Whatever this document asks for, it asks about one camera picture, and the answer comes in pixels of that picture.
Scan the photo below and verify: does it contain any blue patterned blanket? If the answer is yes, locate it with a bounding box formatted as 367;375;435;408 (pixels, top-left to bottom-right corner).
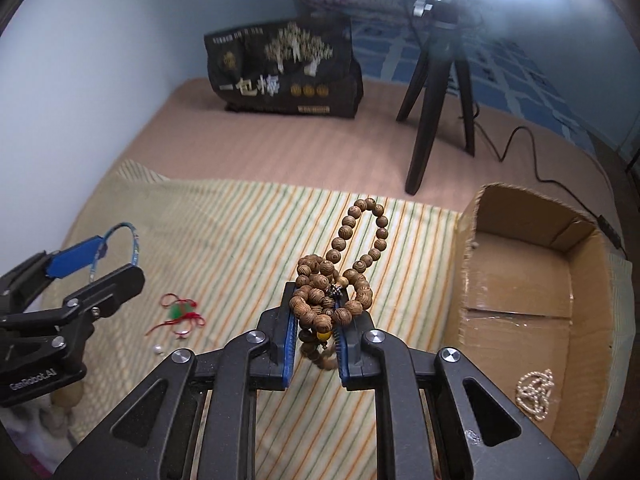
300;0;596;155

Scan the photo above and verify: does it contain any white pearl necklace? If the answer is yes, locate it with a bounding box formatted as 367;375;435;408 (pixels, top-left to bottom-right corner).
515;367;557;422

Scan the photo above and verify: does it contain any pink bed sheet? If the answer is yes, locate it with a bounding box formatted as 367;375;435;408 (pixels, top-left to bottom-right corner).
112;77;616;241

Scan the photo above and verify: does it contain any brown wooden bead necklace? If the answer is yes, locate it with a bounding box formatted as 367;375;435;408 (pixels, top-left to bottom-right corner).
288;197;390;372

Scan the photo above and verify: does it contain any green jade pendant red cord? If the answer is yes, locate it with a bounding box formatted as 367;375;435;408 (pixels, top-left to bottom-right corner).
144;292;207;338

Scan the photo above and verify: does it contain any gloved left hand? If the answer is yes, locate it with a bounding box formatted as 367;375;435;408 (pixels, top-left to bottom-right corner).
1;384;84;478

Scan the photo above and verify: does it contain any black snack bag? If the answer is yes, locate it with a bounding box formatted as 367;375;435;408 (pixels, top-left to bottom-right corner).
204;14;363;119

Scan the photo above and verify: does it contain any camera on tripod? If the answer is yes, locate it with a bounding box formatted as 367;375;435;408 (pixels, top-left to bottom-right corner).
411;0;460;29

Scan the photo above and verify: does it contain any black cable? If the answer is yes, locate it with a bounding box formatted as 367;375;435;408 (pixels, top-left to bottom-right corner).
459;114;629;256

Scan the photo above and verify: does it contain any black camera tripod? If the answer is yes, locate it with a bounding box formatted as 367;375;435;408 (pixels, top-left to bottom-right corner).
396;22;475;195

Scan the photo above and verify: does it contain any cardboard box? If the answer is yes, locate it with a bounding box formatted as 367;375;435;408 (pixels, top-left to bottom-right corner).
442;183;636;477

